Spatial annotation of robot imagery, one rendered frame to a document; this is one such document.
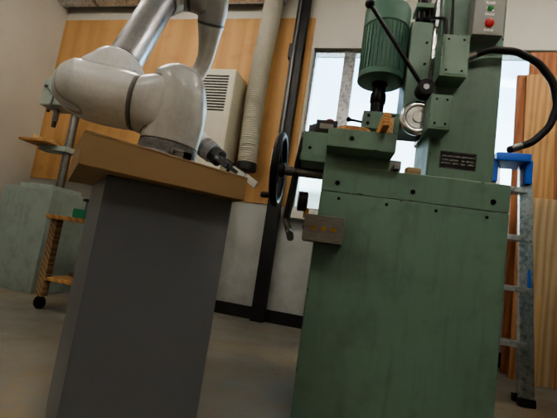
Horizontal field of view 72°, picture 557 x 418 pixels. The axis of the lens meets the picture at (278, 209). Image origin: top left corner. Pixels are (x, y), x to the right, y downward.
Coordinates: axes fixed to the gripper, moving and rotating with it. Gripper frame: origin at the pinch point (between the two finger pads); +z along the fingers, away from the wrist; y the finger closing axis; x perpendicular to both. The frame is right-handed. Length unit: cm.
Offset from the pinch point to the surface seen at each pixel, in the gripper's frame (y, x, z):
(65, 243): 75, 119, -124
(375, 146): -26, -33, 40
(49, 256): 25, 103, -85
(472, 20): -8, -91, 37
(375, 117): -1, -48, 28
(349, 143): -28, -29, 34
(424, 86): -11, -62, 38
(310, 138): -7.9, -27.0, 14.2
